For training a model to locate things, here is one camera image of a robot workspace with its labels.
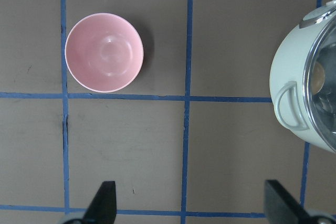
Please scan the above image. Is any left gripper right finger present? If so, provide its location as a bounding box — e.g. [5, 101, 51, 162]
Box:
[264, 180, 309, 223]

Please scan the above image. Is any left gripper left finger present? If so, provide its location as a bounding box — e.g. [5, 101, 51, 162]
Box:
[83, 181, 116, 223]

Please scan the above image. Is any glass pot lid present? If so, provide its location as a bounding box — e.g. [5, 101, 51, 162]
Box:
[303, 7, 335, 152]

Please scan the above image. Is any brown egg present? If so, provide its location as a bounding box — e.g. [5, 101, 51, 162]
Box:
[311, 61, 325, 94]

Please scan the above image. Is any white cooking pot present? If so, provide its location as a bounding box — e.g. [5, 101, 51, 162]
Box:
[269, 0, 335, 151]

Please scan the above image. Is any pink bowl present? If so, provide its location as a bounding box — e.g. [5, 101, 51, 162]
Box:
[64, 13, 144, 93]

